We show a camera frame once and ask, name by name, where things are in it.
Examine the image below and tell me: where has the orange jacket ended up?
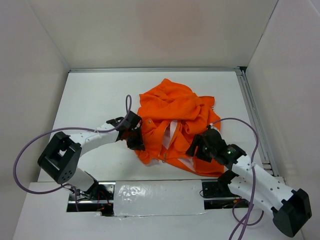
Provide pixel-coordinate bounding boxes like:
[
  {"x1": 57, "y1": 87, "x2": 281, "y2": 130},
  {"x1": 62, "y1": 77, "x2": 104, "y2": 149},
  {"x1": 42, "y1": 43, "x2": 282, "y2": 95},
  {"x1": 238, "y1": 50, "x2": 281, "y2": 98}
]
[{"x1": 135, "y1": 78, "x2": 225, "y2": 177}]

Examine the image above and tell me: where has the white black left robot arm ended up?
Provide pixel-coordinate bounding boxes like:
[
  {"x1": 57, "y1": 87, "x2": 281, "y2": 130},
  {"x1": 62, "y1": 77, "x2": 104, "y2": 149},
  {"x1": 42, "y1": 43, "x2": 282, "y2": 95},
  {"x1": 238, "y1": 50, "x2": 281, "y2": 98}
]
[{"x1": 37, "y1": 111, "x2": 145, "y2": 200}]

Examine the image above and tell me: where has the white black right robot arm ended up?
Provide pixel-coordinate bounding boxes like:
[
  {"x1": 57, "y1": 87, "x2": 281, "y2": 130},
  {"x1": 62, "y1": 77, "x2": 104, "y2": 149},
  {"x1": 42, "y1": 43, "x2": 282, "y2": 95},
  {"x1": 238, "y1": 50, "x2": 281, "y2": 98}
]
[{"x1": 186, "y1": 126, "x2": 312, "y2": 238}]

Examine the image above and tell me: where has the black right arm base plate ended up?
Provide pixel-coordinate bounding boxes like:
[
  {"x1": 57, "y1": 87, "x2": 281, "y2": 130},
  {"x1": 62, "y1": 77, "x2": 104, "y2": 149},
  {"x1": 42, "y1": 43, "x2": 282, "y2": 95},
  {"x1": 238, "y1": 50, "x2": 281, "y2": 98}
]
[{"x1": 199, "y1": 179, "x2": 248, "y2": 210}]

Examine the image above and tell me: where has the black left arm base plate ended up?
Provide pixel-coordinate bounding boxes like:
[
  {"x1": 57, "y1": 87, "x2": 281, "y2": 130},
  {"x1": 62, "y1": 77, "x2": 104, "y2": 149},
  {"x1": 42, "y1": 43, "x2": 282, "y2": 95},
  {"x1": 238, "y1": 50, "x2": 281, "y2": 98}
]
[{"x1": 66, "y1": 181, "x2": 116, "y2": 217}]

